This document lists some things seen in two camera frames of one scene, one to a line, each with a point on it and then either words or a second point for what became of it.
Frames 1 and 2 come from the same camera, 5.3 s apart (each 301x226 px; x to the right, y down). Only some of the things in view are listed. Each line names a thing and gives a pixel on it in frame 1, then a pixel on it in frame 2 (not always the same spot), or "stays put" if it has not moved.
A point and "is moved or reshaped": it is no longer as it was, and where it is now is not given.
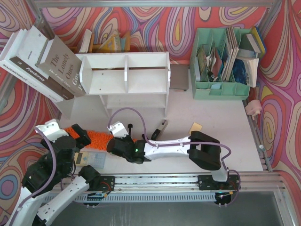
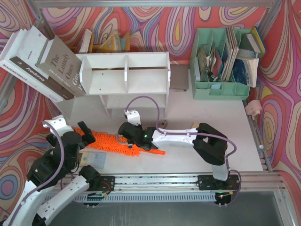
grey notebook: [179, 76] stays put
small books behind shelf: [113, 44] stays put
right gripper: [113, 146] → [125, 131]
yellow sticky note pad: [195, 127] stays put
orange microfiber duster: [99, 140] is moved or reshaped
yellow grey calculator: [95, 159] stays put
